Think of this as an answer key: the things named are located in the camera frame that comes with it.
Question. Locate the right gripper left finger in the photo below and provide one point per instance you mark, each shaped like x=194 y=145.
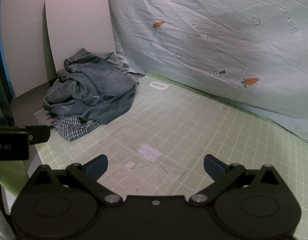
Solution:
x=85 y=177

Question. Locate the translucent plastic storage bag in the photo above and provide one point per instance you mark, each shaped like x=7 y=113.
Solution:
x=150 y=146

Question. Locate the dark teal sweatshirt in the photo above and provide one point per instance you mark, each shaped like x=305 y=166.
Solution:
x=93 y=90

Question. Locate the carrot print bed sheet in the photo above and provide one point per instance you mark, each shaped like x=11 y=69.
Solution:
x=251 y=53

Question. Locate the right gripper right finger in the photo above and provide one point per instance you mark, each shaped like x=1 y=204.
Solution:
x=225 y=178

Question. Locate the grey crumpled garment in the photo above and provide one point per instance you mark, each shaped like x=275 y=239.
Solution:
x=118 y=62

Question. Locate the blue denim jeans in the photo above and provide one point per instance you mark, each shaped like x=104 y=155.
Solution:
x=81 y=57

